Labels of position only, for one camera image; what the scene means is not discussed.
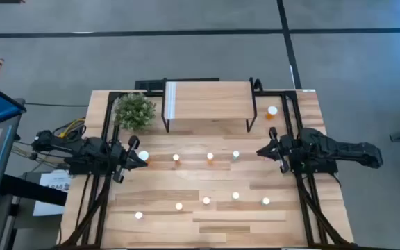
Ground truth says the yellow cable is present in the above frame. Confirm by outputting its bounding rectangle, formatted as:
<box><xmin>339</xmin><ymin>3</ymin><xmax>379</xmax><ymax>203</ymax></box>
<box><xmin>58</xmin><ymin>117</ymin><xmax>87</xmax><ymax>139</ymax></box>

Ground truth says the large orange pill bottle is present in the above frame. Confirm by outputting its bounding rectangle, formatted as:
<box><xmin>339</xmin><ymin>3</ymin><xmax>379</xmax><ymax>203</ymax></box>
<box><xmin>137</xmin><ymin>149</ymin><xmax>151</xmax><ymax>164</ymax></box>
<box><xmin>265</xmin><ymin>105</ymin><xmax>278</xmax><ymax>121</ymax></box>

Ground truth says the black floor cable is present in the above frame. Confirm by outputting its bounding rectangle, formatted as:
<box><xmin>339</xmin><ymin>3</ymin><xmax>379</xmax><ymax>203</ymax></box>
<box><xmin>24</xmin><ymin>101</ymin><xmax>90</xmax><ymax>108</ymax></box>

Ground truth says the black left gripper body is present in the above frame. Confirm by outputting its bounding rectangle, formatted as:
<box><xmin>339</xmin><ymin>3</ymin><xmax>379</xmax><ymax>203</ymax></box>
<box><xmin>109</xmin><ymin>135</ymin><xmax>142</xmax><ymax>184</ymax></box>

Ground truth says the black mounting bracket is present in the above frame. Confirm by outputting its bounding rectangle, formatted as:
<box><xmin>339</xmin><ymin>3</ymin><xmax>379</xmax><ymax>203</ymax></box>
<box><xmin>249</xmin><ymin>76</ymin><xmax>264</xmax><ymax>94</ymax></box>

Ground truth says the black aluminium mounting frame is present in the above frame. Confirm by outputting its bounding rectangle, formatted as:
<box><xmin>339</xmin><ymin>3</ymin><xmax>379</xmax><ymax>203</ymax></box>
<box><xmin>59</xmin><ymin>89</ymin><xmax>356</xmax><ymax>250</ymax></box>

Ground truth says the black power strip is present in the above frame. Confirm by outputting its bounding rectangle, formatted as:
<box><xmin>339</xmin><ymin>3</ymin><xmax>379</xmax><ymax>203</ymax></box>
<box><xmin>134</xmin><ymin>77</ymin><xmax>221</xmax><ymax>92</ymax></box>

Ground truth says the green potted plant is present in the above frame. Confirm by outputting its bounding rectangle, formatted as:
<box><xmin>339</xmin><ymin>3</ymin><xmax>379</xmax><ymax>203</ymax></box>
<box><xmin>114</xmin><ymin>92</ymin><xmax>157</xmax><ymax>132</ymax></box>

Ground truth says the white paper sheet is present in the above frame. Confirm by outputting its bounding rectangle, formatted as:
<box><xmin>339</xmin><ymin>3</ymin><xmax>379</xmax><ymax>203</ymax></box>
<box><xmin>33</xmin><ymin>169</ymin><xmax>72</xmax><ymax>217</ymax></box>

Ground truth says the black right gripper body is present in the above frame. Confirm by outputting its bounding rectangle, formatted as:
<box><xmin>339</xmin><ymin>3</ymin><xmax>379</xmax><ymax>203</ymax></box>
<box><xmin>268</xmin><ymin>126</ymin><xmax>303</xmax><ymax>174</ymax></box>

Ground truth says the black support beam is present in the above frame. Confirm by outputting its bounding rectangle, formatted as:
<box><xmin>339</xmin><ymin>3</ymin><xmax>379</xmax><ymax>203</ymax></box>
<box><xmin>0</xmin><ymin>173</ymin><xmax>69</xmax><ymax>206</ymax></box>

